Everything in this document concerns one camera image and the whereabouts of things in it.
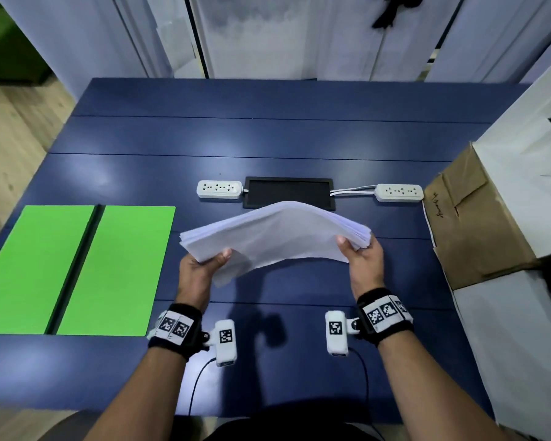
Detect person's right hand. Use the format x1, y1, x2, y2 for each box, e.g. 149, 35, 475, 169
335, 233, 386, 299

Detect person's left hand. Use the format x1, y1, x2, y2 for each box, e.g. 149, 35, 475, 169
174, 247, 234, 313

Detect pile of white papers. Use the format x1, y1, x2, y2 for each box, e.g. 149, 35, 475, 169
179, 200, 373, 288

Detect green folder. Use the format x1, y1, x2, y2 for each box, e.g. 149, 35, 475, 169
0, 205, 176, 337

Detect person's left forearm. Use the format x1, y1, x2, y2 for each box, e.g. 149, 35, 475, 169
84, 346, 187, 441

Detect person's right forearm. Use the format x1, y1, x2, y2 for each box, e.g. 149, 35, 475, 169
376, 330, 511, 441

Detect person's black clothing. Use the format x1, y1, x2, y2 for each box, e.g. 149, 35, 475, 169
206, 410, 382, 441

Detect white power strip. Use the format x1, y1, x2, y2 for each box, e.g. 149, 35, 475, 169
196, 179, 243, 200
375, 183, 425, 203

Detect brown cardboard box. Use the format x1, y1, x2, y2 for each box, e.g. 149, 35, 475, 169
423, 141, 541, 291

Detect grey round stool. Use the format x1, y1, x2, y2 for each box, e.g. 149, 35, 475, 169
36, 408, 102, 441

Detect white locker cabinets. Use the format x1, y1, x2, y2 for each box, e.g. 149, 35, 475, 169
0, 0, 551, 102

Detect black hanging object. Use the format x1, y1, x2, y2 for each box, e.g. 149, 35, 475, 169
372, 0, 424, 29

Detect dark green cabinet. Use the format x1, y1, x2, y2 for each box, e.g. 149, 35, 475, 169
0, 6, 51, 86

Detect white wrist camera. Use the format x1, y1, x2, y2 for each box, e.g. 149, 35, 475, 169
324, 309, 360, 358
204, 318, 238, 368

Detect white power strip cables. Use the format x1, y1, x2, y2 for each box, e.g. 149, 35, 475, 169
329, 184, 378, 198

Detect black desk cable tray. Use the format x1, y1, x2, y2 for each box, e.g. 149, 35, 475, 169
242, 176, 337, 211

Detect black camera cable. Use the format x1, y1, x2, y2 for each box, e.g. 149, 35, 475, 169
188, 358, 217, 417
347, 346, 370, 426

